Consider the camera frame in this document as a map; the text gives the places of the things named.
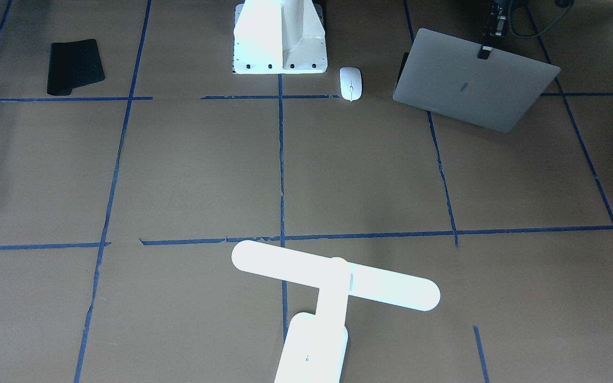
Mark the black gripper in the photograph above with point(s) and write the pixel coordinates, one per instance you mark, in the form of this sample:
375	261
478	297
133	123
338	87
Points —
491	26

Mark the white desk lamp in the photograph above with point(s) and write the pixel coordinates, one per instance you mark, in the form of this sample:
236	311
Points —
316	344

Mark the black mouse pad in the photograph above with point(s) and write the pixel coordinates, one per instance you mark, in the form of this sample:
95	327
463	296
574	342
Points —
73	64

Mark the grey laptop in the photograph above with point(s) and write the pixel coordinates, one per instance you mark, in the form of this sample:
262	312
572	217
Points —
444	74

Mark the white computer mouse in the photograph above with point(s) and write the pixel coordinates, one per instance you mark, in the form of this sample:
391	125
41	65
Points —
350	83

